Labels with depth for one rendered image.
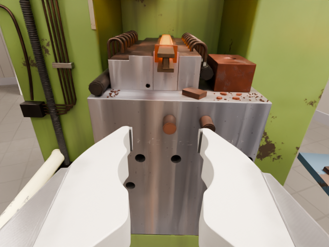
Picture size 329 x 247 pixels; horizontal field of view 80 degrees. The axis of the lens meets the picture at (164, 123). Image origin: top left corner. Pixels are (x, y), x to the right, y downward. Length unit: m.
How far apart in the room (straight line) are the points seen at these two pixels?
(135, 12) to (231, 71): 0.56
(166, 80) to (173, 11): 0.50
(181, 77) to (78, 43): 0.31
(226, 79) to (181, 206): 0.36
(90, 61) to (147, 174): 0.35
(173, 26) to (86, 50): 0.43
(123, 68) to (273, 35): 0.41
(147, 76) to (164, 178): 0.25
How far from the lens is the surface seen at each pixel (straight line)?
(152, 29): 0.92
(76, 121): 0.72
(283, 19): 0.65
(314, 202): 1.74
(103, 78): 0.45
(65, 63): 0.64
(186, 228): 0.68
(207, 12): 0.93
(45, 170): 0.72
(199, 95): 0.41
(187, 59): 0.45
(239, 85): 0.49
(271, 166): 0.85
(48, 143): 0.81
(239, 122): 0.45
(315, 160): 0.67
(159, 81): 0.46
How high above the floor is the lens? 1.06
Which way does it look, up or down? 28 degrees down
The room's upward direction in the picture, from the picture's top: 2 degrees clockwise
